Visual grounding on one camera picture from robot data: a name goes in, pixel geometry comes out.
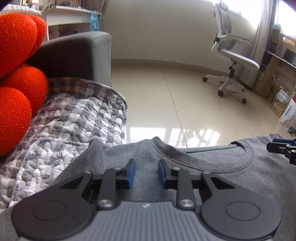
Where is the white paper bag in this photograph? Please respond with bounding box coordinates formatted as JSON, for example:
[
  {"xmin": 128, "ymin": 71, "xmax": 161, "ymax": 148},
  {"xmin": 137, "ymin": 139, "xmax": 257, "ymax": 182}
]
[{"xmin": 279, "ymin": 98, "xmax": 296, "ymax": 133}]

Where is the orange flower cushion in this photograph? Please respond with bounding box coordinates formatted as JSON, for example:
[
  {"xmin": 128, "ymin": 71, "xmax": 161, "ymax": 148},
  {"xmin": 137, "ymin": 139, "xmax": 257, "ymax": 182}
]
[{"xmin": 1, "ymin": 13, "xmax": 48, "ymax": 155}]

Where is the white grey office chair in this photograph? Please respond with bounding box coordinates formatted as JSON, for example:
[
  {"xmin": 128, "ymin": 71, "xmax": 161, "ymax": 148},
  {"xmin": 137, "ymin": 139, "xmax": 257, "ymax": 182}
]
[{"xmin": 202, "ymin": 2, "xmax": 259, "ymax": 104}]

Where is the wooden shelf right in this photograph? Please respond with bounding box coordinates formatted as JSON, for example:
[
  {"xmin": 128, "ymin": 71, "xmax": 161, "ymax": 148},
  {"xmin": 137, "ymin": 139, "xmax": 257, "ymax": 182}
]
[{"xmin": 252, "ymin": 24, "xmax": 295, "ymax": 117}]

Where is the grey t-shirt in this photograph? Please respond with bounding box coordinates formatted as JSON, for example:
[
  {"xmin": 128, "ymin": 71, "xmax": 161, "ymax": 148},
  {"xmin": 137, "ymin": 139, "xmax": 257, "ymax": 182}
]
[{"xmin": 1, "ymin": 135, "xmax": 295, "ymax": 240}]

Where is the white pillow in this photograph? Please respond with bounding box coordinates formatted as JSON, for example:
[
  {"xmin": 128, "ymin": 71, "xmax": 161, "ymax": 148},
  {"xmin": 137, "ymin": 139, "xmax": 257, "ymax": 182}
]
[{"xmin": 0, "ymin": 4, "xmax": 42, "ymax": 16}]

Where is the grey sofa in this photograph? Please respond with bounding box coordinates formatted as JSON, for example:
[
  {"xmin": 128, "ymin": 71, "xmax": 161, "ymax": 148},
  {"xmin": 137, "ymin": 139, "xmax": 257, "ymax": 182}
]
[{"xmin": 26, "ymin": 31, "xmax": 112, "ymax": 86}]

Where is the blue hanging bag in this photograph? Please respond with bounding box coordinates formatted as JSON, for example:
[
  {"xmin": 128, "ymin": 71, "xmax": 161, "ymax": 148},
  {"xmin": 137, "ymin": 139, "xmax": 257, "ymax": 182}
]
[{"xmin": 90, "ymin": 11, "xmax": 99, "ymax": 32}]

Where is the white desk shelf unit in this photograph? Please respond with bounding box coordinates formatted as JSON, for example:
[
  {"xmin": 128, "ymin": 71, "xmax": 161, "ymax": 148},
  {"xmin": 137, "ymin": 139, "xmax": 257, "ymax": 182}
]
[{"xmin": 21, "ymin": 0, "xmax": 103, "ymax": 42}]

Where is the grey white checkered quilt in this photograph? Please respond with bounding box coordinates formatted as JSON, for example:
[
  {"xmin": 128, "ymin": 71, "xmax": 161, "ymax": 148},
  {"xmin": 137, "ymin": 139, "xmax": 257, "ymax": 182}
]
[{"xmin": 1, "ymin": 77, "xmax": 128, "ymax": 210}]

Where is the grey curtain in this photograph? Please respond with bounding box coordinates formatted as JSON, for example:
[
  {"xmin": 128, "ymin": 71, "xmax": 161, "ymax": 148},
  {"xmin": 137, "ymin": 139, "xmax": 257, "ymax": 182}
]
[{"xmin": 240, "ymin": 1, "xmax": 278, "ymax": 88}]

